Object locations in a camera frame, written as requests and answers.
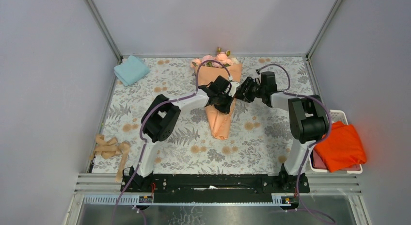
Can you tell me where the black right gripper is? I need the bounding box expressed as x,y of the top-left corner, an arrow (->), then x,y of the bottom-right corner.
231,77 -> 265,103

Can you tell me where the peach wrapping paper sheet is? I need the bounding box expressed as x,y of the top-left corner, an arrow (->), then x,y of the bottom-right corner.
190,59 -> 242,140

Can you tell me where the pile of fake flowers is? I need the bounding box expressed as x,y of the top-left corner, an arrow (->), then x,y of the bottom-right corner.
190,47 -> 240,68

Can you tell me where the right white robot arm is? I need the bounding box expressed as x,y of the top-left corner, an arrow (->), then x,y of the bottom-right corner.
235,72 -> 331,192

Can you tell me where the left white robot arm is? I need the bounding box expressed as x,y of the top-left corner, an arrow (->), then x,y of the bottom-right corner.
131,76 -> 240,192

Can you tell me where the floral patterned tablecloth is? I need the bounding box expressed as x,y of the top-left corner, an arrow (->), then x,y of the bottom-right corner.
91,56 -> 322,176

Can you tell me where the light blue folded towel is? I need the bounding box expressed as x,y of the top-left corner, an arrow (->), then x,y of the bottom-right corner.
114,56 -> 150,86

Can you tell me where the white plastic basket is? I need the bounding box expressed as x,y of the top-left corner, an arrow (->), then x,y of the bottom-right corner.
307,110 -> 367,175

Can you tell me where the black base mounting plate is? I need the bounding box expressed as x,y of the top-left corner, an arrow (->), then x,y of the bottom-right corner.
121,174 -> 310,203

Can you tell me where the pink cloth in basket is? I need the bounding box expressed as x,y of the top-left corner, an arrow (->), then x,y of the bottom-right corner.
312,151 -> 362,171

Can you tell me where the orange folded cloth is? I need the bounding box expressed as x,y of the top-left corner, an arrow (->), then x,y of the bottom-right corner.
314,121 -> 367,172

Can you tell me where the beige ribbon pile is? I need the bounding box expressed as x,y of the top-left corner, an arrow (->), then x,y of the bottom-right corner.
89,134 -> 131,183

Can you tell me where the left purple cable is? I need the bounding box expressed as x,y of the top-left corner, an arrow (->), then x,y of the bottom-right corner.
111,59 -> 233,225

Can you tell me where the purple cable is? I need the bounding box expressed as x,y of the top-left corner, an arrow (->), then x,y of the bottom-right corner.
111,59 -> 233,225
255,63 -> 336,225

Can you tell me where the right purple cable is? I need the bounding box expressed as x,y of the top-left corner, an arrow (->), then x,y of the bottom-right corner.
255,63 -> 336,225

